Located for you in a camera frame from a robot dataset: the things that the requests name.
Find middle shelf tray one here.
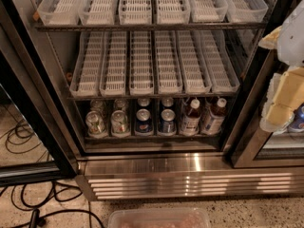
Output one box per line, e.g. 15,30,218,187
69,31,105,97

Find open fridge door left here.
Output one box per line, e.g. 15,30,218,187
0,2,77,186

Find right tea bottle white cap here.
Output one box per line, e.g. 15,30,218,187
201,98,227,135

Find rear far-left green can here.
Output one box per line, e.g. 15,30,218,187
90,100,106,115

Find shelf tray six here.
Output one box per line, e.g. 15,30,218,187
200,30,239,93
226,0,268,23

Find top shelf tray one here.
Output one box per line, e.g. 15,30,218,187
37,0,81,26

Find black floor cables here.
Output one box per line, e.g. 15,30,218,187
0,117,105,228

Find middle shelf tray three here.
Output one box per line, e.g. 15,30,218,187
129,31,154,95

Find clear plastic container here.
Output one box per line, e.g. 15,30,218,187
107,208,212,228

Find top shelf tray six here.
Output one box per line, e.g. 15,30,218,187
226,0,268,23

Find pepsi can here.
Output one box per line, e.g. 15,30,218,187
138,98,151,109
161,97,174,109
135,108,153,136
159,109,176,136

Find middle shelf tray four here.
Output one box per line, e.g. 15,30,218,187
154,30,182,94

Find shelf tray five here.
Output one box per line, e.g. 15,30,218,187
189,0,228,23
176,30,211,94

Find stainless steel fridge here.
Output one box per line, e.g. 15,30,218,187
0,0,304,202

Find top shelf tray four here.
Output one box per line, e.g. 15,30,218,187
156,0,191,25

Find middle shelf tray two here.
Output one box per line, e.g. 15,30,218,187
100,31,127,96

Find left tea bottle white cap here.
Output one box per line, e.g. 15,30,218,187
180,98,201,136

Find top shelf tray five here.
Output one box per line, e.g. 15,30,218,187
189,0,228,23

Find cans behind right glass door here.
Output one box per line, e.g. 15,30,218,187
288,104,304,133

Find top shelf tray three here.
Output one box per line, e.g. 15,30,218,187
119,0,152,25

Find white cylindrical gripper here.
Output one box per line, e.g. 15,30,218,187
258,26,304,132

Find far-left green can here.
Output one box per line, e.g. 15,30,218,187
90,100,106,115
85,111,107,139

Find shelf tray four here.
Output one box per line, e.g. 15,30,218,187
154,30,182,94
156,0,191,25

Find middle shelf tray six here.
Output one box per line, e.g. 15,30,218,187
200,30,239,93

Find tea bottle white cap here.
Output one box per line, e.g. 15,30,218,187
180,98,201,136
201,98,227,135

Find shelf tray one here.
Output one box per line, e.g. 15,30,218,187
37,0,81,26
69,31,105,97

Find shelf tray three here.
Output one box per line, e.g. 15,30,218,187
119,0,152,25
129,31,154,95

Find shelf tray two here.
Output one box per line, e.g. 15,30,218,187
100,31,127,96
78,0,118,26

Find middle shelf tray five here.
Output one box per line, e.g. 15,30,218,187
176,30,211,94

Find front far-left green can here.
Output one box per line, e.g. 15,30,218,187
85,111,107,139

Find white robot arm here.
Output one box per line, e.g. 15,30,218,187
258,0,304,132

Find top shelf tray two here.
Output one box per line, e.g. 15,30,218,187
78,0,118,26

